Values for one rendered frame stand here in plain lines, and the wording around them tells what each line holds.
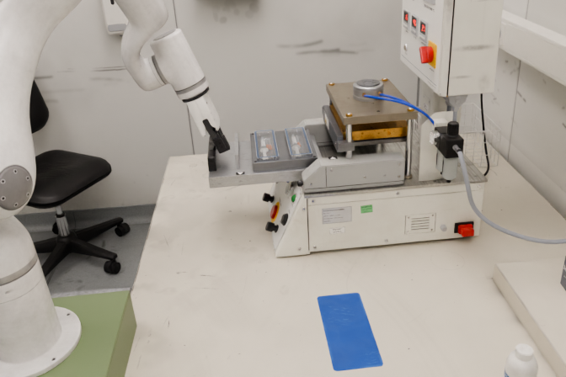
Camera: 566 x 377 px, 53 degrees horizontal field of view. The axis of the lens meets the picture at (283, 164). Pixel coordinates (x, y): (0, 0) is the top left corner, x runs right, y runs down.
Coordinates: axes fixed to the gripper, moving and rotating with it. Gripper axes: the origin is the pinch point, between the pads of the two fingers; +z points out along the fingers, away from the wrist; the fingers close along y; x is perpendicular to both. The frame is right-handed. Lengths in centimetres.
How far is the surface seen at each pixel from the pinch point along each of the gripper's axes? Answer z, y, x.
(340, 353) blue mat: 32, 52, 12
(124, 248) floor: 74, -113, -93
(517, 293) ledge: 41, 45, 51
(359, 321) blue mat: 34, 43, 17
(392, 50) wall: 42, -137, 72
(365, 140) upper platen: 10.5, 10.0, 34.8
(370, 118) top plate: 3.8, 13.5, 37.4
